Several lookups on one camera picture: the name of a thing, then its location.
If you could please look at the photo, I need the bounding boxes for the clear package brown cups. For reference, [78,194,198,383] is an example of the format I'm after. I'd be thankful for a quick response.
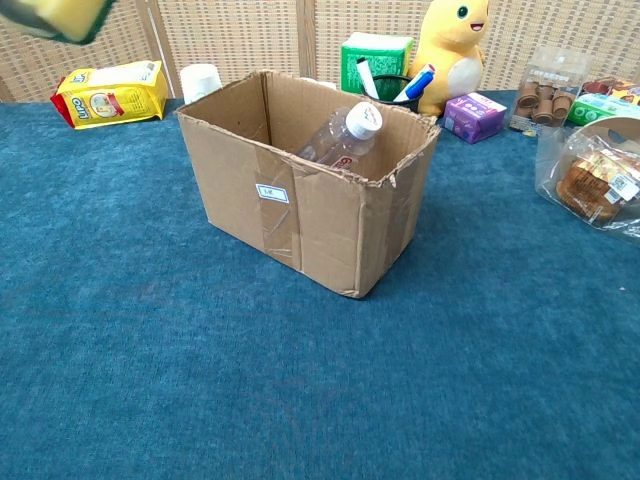
[508,45,596,136]

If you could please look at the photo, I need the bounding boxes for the white marker black cap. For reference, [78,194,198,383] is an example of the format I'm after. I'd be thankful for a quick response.
[355,56,381,100]

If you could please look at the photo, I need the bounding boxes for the brown snack packet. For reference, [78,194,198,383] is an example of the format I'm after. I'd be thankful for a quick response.
[582,75,640,106]

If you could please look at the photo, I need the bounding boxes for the yellow sponge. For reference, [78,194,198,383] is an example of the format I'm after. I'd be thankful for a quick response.
[0,0,117,44]

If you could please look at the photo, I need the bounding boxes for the blue marker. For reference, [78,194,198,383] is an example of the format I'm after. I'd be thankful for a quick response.
[393,68,432,104]

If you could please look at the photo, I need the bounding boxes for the black mesh pen holder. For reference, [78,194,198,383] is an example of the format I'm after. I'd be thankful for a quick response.
[360,73,421,114]

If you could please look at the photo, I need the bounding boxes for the yellow snack bag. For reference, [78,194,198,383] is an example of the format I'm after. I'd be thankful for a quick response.
[49,59,170,131]

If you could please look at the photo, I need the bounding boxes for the green snack pack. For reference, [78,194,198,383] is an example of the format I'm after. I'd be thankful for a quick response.
[565,92,640,127]

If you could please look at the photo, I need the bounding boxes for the woven folding screen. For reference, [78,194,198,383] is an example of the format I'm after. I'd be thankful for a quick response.
[0,0,640,104]

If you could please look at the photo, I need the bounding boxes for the brown cardboard box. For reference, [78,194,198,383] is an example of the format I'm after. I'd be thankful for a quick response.
[175,70,442,300]

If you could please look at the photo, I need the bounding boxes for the green tissue box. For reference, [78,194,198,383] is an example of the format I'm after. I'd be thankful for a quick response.
[340,31,416,96]

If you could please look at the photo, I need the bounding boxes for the small purple box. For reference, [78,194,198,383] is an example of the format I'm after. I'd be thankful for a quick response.
[442,92,508,145]

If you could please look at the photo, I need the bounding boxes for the blue table mat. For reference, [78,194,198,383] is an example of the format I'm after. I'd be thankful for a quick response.
[0,89,640,480]

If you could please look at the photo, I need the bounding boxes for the clear bag of bread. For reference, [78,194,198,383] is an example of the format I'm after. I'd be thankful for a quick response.
[534,115,640,245]

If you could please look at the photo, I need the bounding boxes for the yellow plush duck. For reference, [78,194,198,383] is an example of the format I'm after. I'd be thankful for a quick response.
[407,0,491,119]

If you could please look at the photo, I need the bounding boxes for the clear plastic water bottle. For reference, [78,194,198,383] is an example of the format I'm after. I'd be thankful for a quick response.
[294,102,385,174]

